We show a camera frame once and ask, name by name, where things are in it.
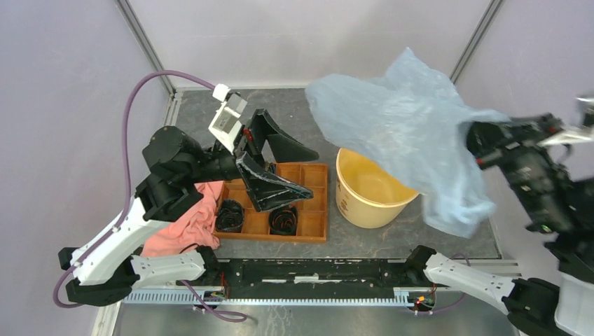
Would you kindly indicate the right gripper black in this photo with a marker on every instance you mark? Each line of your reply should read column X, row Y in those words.
column 485, row 137

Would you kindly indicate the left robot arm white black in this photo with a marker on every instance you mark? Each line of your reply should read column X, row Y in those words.
column 106, row 269

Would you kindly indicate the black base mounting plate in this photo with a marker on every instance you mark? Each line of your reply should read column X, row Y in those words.
column 310, row 278

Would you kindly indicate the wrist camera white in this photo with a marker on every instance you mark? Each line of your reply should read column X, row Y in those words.
column 226, row 125
column 583, row 133

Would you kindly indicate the black rolled belt left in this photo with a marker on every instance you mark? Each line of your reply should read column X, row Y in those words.
column 229, row 217

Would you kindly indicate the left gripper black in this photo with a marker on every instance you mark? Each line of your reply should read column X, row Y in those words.
column 268, row 190

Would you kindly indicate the aluminium frame rail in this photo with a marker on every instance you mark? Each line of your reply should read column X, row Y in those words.
column 325, row 301

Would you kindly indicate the orange compartment tray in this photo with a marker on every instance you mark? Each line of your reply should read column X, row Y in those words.
column 312, row 213

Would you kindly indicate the pink cloth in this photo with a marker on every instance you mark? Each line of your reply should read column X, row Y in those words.
column 196, row 226

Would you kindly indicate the yellow round trash bin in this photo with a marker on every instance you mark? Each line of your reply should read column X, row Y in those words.
column 366, row 195

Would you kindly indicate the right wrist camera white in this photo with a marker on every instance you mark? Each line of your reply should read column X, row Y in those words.
column 583, row 133

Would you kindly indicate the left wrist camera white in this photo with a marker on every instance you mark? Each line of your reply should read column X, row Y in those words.
column 226, row 125

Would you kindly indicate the black orange rolled belt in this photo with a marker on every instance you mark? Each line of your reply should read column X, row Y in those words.
column 283, row 221

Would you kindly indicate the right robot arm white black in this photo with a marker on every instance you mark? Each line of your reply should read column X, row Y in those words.
column 555, row 205

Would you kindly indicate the light blue plastic trash bag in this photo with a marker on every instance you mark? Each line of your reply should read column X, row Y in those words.
column 413, row 124

